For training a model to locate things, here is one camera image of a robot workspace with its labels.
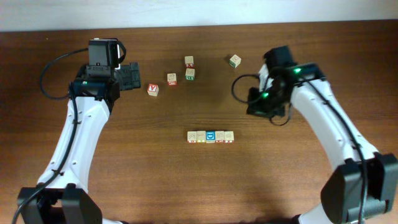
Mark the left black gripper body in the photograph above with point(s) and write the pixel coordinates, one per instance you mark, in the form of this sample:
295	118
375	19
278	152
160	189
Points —
131	79

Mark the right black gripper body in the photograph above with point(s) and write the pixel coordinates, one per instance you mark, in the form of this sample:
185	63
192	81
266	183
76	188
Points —
265	104

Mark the red edged 6 block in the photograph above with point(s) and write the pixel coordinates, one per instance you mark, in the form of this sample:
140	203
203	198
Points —
228	136

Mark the green edged M block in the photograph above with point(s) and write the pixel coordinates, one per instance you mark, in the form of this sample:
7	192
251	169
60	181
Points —
190	74

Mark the blue D letter block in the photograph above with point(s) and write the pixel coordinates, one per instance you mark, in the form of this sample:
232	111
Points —
210	137

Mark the yellow edged wooden block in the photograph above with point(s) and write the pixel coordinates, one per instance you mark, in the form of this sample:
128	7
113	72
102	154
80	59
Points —
201	136

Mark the wooden K picture block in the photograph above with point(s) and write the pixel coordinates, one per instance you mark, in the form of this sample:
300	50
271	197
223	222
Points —
191	136

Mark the red edged 5 block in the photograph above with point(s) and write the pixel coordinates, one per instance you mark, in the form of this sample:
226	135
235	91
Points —
219	136

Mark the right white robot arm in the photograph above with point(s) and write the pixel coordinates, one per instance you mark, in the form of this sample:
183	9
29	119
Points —
364	181

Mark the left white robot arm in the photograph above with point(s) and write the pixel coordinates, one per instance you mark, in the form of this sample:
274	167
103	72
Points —
61	194

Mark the red V letter block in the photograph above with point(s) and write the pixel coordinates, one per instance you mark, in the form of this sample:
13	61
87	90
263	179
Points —
153	89

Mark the red spiral picture block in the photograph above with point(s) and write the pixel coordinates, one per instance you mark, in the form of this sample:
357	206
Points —
172	79

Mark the green edged far block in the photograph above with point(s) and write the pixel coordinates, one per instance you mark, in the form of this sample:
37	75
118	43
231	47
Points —
235	61

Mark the top red edged block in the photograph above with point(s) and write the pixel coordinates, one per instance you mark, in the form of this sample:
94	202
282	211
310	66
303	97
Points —
189	62

